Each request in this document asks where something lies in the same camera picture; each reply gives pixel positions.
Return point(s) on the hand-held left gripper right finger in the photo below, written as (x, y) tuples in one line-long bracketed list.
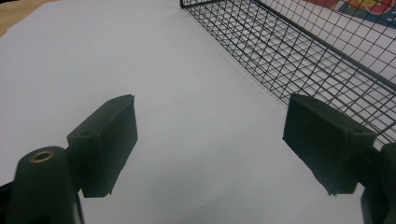
[(323, 143)]

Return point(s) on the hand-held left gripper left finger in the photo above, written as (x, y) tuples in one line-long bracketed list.
[(106, 146)]

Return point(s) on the colourful printed packet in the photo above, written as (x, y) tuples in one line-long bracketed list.
[(373, 9)]

